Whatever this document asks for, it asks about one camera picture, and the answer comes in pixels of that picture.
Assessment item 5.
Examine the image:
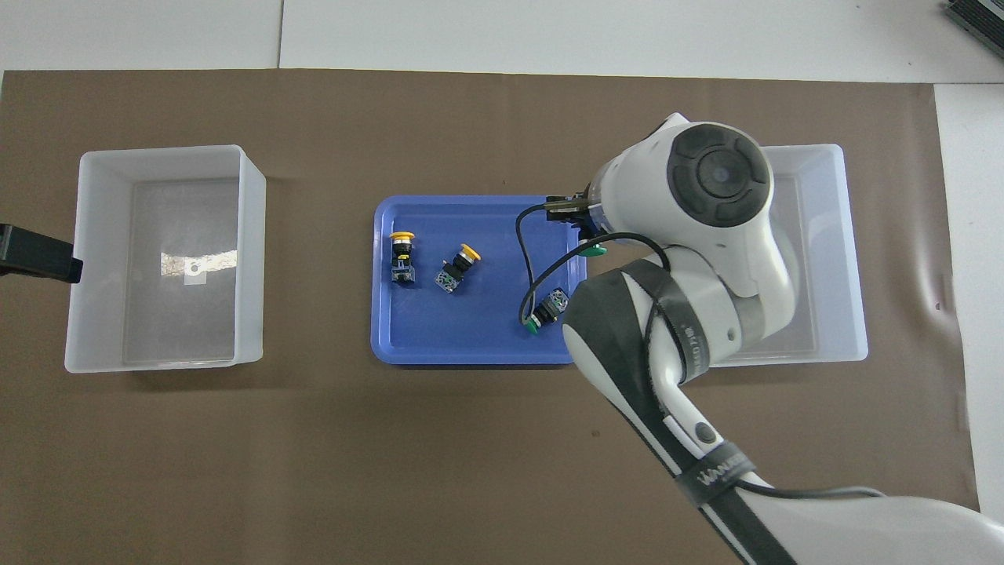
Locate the brown paper table mat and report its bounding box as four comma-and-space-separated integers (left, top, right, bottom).
0, 69, 985, 565

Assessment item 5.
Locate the translucent white plastic box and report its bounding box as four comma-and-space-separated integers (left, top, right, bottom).
706, 144, 869, 368
64, 144, 267, 374

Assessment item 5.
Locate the black ribbed device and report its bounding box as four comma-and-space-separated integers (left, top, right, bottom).
944, 0, 1004, 49

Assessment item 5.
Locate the yellow push button switch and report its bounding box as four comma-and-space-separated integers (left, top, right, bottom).
389, 231, 417, 287
435, 242, 482, 295

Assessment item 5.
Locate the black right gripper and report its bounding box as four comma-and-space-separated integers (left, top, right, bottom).
573, 210, 606, 246

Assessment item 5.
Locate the blue plastic tray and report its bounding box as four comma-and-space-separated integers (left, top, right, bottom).
370, 195, 589, 367

